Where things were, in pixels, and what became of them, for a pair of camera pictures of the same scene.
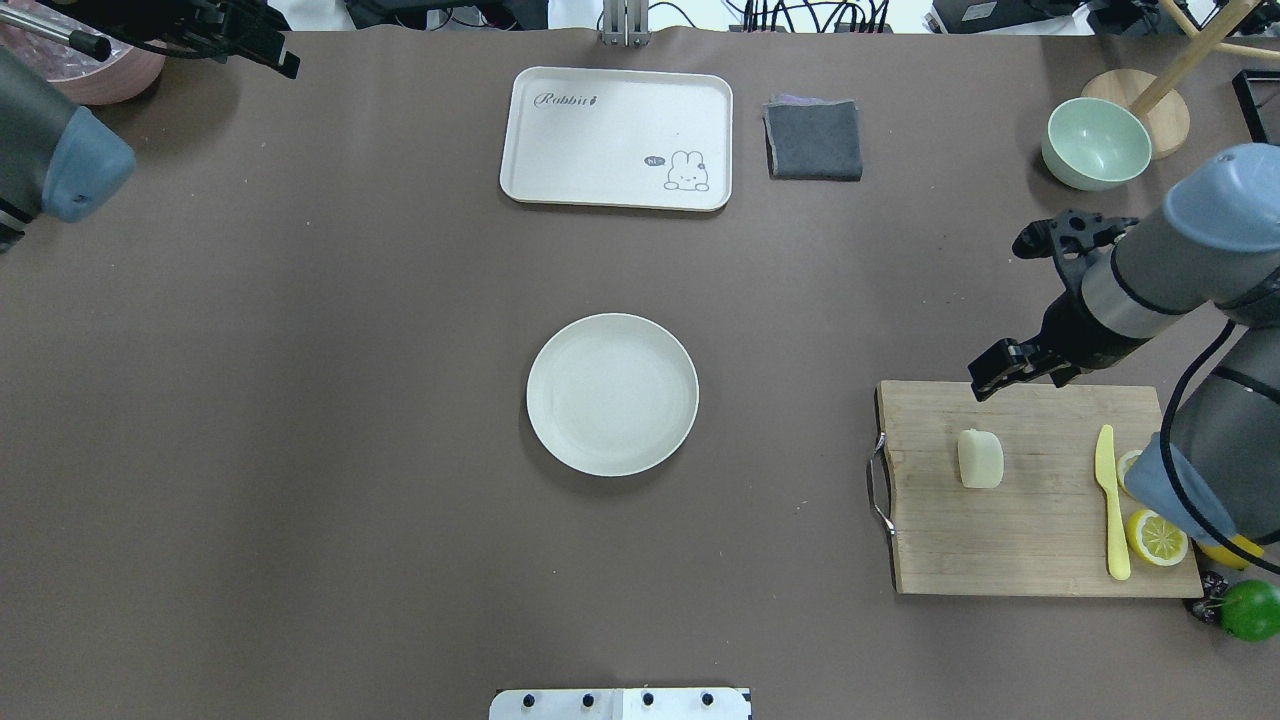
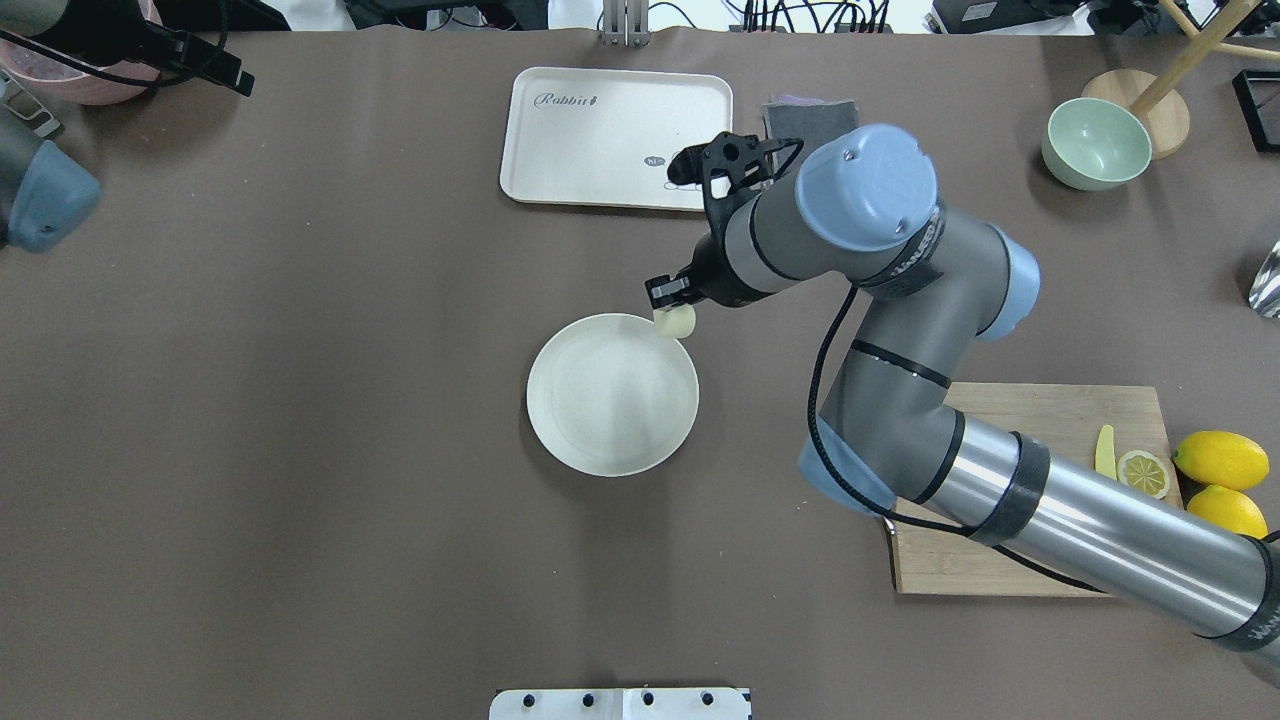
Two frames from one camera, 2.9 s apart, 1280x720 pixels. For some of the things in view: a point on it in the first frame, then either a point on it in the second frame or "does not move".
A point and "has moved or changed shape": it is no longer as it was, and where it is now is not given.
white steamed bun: (981, 458) has moved or changed shape
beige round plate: (612, 394) does not move
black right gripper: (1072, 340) → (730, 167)
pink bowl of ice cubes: (128, 73) does not move
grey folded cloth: (813, 139) does not move
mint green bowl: (1093, 144) does not move
